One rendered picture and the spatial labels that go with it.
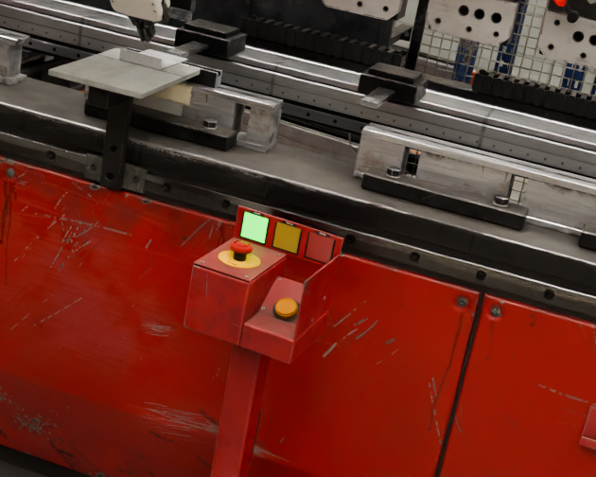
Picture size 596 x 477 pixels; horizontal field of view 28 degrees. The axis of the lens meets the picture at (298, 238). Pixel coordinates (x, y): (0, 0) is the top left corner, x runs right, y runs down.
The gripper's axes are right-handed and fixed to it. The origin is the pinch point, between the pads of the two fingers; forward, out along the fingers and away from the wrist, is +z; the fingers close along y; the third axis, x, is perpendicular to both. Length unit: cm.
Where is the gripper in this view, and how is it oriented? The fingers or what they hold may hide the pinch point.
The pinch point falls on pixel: (146, 29)
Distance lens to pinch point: 225.0
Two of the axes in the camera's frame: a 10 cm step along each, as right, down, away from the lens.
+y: -9.4, -2.6, 2.3
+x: -3.5, 8.1, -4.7
